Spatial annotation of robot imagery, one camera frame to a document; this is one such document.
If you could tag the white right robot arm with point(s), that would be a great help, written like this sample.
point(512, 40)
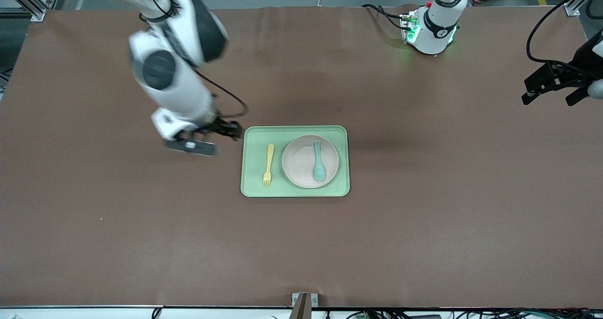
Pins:
point(179, 90)

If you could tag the pale round plate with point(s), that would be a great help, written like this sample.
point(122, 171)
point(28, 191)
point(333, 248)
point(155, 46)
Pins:
point(299, 166)

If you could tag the mint green rectangular tray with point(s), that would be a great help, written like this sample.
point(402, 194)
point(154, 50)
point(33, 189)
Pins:
point(254, 187)

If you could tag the metal table edge bracket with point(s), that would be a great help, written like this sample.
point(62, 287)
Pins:
point(304, 305)

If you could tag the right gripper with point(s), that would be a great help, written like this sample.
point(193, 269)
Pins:
point(220, 126)

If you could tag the brown table cover sheet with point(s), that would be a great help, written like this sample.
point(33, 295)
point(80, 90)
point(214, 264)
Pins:
point(141, 243)

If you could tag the yellow plastic fork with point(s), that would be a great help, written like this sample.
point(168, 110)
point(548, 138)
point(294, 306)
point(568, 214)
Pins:
point(269, 161)

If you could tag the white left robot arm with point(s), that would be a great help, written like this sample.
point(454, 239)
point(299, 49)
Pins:
point(435, 27)

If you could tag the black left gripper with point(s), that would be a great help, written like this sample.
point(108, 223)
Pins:
point(571, 72)

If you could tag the silver base connector block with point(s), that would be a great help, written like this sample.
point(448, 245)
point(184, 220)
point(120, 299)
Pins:
point(409, 27)

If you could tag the light blue plastic spoon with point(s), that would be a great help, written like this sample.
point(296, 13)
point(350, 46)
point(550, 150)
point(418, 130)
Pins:
point(320, 170)

